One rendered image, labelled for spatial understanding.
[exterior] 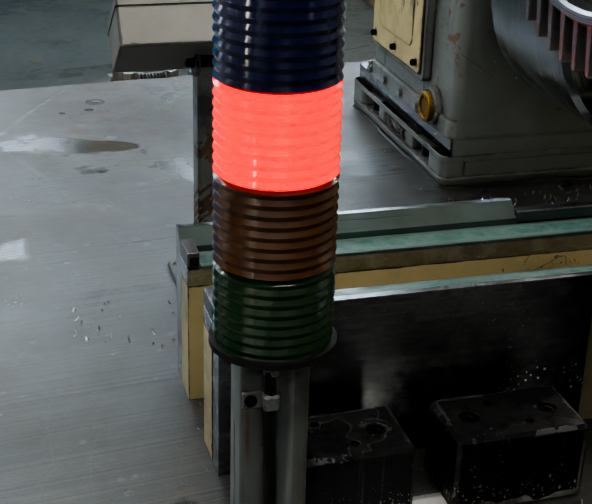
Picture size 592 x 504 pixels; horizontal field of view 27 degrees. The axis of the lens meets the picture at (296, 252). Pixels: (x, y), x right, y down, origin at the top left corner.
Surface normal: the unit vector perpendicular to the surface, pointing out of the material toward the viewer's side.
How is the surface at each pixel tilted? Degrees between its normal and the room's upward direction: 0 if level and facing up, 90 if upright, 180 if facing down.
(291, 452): 90
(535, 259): 90
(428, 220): 45
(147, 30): 55
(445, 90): 90
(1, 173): 0
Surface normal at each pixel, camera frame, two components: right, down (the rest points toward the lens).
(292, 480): 0.27, 0.40
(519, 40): -0.93, 0.35
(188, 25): 0.23, -0.19
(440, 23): -0.96, 0.08
